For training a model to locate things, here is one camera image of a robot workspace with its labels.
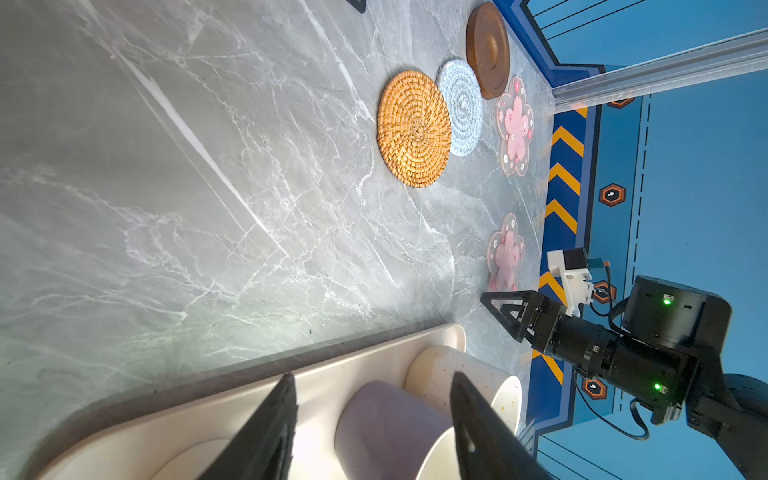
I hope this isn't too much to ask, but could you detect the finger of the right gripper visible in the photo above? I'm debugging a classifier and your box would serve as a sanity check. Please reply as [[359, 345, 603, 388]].
[[480, 291, 543, 344]]

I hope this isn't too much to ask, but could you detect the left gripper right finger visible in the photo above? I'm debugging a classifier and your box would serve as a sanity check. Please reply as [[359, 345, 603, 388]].
[[450, 371, 551, 480]]

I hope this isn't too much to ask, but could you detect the black white chessboard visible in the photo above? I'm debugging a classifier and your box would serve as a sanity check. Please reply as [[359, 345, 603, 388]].
[[347, 0, 367, 14]]

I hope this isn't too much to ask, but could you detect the pink flower coaster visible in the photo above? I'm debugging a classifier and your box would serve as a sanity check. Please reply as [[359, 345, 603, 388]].
[[496, 75, 534, 176], [486, 212, 525, 292]]

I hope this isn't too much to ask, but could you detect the blue woven round coaster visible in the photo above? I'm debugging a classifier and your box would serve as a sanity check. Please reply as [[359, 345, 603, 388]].
[[437, 59, 484, 157]]

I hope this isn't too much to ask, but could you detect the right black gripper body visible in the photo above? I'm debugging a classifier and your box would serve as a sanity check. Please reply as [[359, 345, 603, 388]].
[[527, 296, 693, 425]]

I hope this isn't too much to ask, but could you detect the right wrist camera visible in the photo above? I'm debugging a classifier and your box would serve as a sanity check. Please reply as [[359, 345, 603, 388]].
[[547, 247, 594, 317]]

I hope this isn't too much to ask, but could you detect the cream white mug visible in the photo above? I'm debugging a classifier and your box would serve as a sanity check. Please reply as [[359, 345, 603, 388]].
[[404, 345, 523, 434]]

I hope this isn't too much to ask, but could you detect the woven rattan round coaster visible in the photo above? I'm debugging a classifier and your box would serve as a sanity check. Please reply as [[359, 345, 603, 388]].
[[377, 70, 452, 188]]

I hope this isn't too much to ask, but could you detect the white mug purple handle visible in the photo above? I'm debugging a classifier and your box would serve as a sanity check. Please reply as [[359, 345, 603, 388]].
[[335, 381, 460, 479]]

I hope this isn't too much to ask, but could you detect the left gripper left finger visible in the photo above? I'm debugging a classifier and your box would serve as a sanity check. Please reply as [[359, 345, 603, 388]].
[[198, 373, 298, 480]]

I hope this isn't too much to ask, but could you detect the beige rectangular serving tray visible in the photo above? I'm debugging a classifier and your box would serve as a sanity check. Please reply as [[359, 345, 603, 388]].
[[39, 323, 467, 479]]

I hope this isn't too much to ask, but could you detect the brown wooden round coaster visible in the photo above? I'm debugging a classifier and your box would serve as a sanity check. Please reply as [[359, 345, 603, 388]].
[[466, 2, 510, 100]]

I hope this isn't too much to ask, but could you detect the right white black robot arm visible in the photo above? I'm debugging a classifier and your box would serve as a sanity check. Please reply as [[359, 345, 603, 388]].
[[481, 276, 767, 479]]

